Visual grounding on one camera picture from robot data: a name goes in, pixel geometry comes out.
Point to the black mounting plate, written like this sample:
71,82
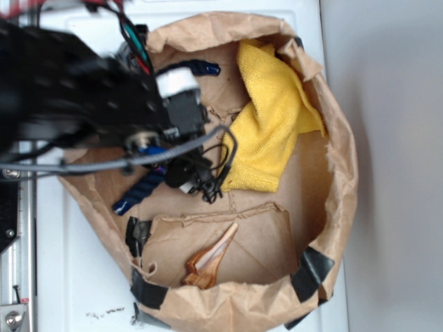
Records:
9,213

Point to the white cylindrical wrist part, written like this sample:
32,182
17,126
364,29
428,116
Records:
176,81

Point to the brown paper bag bin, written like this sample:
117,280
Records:
284,259

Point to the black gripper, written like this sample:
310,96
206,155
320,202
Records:
189,171

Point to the crumpled orange plastic wrapper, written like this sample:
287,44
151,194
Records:
202,268

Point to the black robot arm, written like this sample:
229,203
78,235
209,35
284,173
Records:
66,111

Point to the yellow microfiber cloth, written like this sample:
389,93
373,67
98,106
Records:
266,130

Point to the aluminium frame rail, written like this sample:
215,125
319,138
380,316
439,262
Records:
18,263

